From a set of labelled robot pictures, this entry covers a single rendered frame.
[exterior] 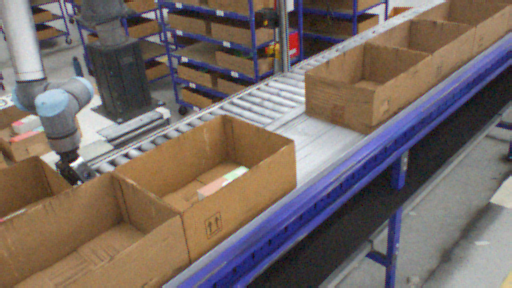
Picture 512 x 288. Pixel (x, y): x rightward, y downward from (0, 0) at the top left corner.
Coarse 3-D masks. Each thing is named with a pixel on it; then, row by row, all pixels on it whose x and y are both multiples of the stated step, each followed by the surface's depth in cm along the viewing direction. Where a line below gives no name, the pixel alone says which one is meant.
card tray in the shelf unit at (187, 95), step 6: (186, 90) 369; (186, 96) 372; (192, 96) 366; (198, 96) 359; (210, 96) 378; (216, 96) 377; (192, 102) 370; (198, 102) 363; (204, 102) 357; (210, 102) 351; (216, 102) 352; (204, 108) 361
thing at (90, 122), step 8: (96, 88) 250; (96, 96) 240; (96, 104) 231; (80, 112) 224; (88, 112) 224; (160, 112) 218; (168, 112) 218; (80, 120) 217; (88, 120) 216; (96, 120) 215; (104, 120) 215; (80, 128) 210; (88, 128) 209; (96, 128) 208; (104, 128) 209; (88, 136) 202; (96, 136) 201; (80, 144) 196; (8, 160) 189; (48, 160) 187
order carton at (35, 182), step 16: (32, 160) 156; (0, 176) 151; (16, 176) 154; (32, 176) 158; (48, 176) 155; (0, 192) 152; (16, 192) 156; (32, 192) 160; (48, 192) 163; (64, 192) 136; (0, 208) 154; (16, 208) 158; (32, 208) 131; (0, 224) 126
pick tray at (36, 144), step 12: (12, 108) 213; (0, 120) 211; (12, 120) 215; (0, 132) 210; (12, 132) 209; (0, 144) 189; (12, 144) 180; (24, 144) 184; (36, 144) 187; (48, 144) 191; (12, 156) 185; (24, 156) 185; (36, 156) 189
